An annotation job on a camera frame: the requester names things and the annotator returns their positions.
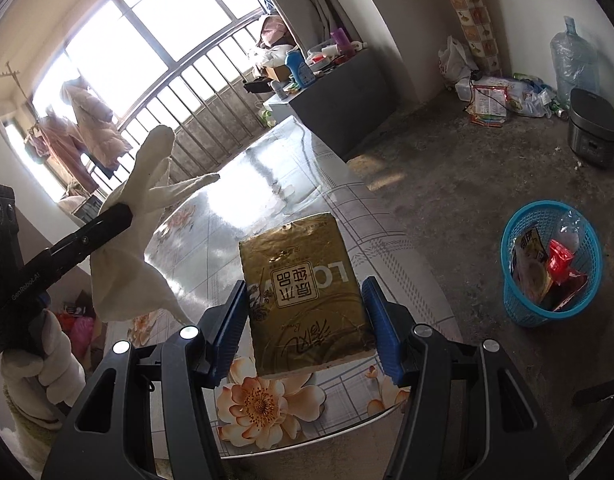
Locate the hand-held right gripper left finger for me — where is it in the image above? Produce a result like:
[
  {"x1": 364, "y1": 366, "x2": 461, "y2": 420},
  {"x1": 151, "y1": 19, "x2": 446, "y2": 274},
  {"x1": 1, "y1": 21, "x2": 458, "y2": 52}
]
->
[{"x1": 41, "y1": 280, "x2": 248, "y2": 480}]

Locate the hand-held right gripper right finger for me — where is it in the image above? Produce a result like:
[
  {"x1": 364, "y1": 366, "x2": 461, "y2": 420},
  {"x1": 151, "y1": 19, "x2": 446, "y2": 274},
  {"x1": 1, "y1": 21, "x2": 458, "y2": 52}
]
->
[{"x1": 361, "y1": 276, "x2": 570, "y2": 480}]

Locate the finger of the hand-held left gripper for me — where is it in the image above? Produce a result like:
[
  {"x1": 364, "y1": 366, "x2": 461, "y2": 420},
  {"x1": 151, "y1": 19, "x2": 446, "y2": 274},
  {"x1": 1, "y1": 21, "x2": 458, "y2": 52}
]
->
[
  {"x1": 49, "y1": 203, "x2": 134, "y2": 255},
  {"x1": 24, "y1": 244, "x2": 102, "y2": 294}
]

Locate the white cloth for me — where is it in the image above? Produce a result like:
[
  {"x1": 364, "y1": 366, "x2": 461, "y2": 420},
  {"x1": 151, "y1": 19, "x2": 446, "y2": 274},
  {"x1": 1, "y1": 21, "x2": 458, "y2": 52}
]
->
[{"x1": 89, "y1": 125, "x2": 222, "y2": 325}]

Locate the gold tissue pack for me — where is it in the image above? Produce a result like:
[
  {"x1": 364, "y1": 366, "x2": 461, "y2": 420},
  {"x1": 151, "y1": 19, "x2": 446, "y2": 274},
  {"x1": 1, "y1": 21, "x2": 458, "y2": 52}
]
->
[{"x1": 238, "y1": 213, "x2": 378, "y2": 377}]

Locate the blue plastic basket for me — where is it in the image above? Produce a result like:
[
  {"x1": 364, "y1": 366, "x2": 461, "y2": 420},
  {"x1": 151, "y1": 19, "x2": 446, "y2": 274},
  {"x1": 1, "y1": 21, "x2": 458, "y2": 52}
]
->
[{"x1": 502, "y1": 201, "x2": 604, "y2": 327}]

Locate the yellow snack packet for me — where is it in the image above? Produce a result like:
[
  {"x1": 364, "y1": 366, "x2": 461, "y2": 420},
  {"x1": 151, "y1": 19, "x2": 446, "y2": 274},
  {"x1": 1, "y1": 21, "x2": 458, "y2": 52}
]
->
[{"x1": 512, "y1": 227, "x2": 555, "y2": 306}]

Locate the bright red wrapper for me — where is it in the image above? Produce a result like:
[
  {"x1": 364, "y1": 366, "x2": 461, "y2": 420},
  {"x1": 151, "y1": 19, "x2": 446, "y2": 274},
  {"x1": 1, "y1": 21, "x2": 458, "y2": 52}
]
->
[{"x1": 544, "y1": 239, "x2": 575, "y2": 281}]

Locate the dark red wrapper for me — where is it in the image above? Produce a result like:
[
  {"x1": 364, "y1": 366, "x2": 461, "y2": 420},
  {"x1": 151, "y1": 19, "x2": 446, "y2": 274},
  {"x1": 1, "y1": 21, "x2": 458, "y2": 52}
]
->
[{"x1": 549, "y1": 270, "x2": 590, "y2": 313}]

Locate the clear bottle with blue label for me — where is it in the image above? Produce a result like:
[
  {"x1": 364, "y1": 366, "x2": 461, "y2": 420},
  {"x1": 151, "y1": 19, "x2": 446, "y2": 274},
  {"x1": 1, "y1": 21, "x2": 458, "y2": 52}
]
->
[{"x1": 554, "y1": 210, "x2": 588, "y2": 253}]

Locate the person's left forearm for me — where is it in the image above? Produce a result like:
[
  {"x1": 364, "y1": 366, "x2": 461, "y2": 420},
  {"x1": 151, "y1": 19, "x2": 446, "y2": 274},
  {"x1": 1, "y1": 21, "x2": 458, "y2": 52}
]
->
[{"x1": 2, "y1": 395, "x2": 58, "y2": 467}]

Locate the person's left hand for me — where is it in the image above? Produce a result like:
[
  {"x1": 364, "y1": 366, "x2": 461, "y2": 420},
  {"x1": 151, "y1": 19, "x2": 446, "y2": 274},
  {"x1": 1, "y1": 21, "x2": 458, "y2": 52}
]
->
[{"x1": 1, "y1": 310, "x2": 86, "y2": 423}]

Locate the black cabinet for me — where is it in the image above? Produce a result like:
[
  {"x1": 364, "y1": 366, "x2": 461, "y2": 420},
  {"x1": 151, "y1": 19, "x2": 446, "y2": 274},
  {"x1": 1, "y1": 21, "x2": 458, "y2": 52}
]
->
[{"x1": 74, "y1": 194, "x2": 108, "y2": 223}]

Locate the pink plastic bag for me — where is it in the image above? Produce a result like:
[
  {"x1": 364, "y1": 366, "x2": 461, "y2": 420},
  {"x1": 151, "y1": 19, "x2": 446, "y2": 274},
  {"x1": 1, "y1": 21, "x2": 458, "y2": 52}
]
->
[{"x1": 69, "y1": 317, "x2": 95, "y2": 349}]

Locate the dusty pink hanging garment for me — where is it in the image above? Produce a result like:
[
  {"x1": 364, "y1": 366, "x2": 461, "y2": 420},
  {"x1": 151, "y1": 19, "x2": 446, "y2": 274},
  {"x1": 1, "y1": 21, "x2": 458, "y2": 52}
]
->
[{"x1": 37, "y1": 115, "x2": 100, "y2": 196}]

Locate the light pink puffy jacket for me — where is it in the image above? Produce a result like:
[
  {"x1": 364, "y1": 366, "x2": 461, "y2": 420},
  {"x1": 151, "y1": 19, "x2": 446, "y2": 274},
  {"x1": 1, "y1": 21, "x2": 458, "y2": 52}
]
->
[{"x1": 61, "y1": 77, "x2": 132, "y2": 171}]

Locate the metal balcony railing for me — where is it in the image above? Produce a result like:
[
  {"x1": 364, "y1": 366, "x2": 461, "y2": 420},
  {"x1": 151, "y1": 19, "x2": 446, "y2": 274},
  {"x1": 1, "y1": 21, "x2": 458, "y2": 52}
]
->
[{"x1": 87, "y1": 17, "x2": 278, "y2": 191}]

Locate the window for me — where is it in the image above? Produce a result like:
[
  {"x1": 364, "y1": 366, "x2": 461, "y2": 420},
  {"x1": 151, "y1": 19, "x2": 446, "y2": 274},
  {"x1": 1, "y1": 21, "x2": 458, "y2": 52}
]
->
[{"x1": 62, "y1": 0, "x2": 272, "y2": 126}]

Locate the cardboard box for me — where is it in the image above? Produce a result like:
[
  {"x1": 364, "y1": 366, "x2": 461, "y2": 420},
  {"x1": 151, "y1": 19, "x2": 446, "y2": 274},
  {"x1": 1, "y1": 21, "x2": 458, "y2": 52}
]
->
[{"x1": 264, "y1": 62, "x2": 292, "y2": 84}]

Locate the grey cabinet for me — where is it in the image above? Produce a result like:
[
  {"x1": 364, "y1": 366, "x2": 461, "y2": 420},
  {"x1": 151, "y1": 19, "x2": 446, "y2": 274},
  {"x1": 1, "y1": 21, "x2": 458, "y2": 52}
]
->
[{"x1": 264, "y1": 47, "x2": 405, "y2": 158}]

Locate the red-edged printed packet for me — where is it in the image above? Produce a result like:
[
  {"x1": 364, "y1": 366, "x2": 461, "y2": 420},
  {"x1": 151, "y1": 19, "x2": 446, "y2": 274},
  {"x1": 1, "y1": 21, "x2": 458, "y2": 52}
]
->
[{"x1": 466, "y1": 84, "x2": 508, "y2": 129}]

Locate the blue detergent bottle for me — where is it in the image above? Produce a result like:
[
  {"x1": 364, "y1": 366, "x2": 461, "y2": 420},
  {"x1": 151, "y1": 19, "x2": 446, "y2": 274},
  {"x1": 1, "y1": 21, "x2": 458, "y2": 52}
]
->
[{"x1": 285, "y1": 50, "x2": 316, "y2": 88}]

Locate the clear plastic box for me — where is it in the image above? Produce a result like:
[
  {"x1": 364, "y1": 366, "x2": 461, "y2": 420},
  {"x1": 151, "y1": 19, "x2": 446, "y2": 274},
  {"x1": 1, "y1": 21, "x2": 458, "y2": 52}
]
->
[{"x1": 454, "y1": 77, "x2": 488, "y2": 102}]

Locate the pink cloth bag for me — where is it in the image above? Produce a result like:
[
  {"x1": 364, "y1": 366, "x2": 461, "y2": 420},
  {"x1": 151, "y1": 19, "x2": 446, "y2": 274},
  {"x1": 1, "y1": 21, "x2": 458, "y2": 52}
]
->
[{"x1": 259, "y1": 15, "x2": 295, "y2": 51}]

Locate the white plastic bag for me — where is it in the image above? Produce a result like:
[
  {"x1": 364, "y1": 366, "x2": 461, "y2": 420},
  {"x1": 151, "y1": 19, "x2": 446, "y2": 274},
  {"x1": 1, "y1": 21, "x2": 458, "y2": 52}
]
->
[{"x1": 438, "y1": 35, "x2": 480, "y2": 83}]

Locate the grey rice cooker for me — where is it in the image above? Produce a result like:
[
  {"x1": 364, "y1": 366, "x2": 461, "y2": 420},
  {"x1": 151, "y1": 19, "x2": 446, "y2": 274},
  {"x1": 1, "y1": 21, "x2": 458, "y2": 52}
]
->
[{"x1": 567, "y1": 87, "x2": 614, "y2": 170}]

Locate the grey curtain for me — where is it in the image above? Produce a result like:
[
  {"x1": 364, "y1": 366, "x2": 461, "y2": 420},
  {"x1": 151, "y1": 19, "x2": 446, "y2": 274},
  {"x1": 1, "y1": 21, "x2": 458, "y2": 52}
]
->
[{"x1": 237, "y1": 0, "x2": 358, "y2": 61}]

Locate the patterned rolled mat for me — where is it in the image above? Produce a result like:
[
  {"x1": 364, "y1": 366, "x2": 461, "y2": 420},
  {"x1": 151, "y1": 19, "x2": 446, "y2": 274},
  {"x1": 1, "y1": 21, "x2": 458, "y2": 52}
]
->
[{"x1": 429, "y1": 0, "x2": 502, "y2": 73}]

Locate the large blue water jug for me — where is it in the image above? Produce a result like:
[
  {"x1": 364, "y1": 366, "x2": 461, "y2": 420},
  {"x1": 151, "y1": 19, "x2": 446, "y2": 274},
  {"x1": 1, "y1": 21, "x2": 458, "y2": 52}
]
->
[{"x1": 549, "y1": 16, "x2": 600, "y2": 106}]

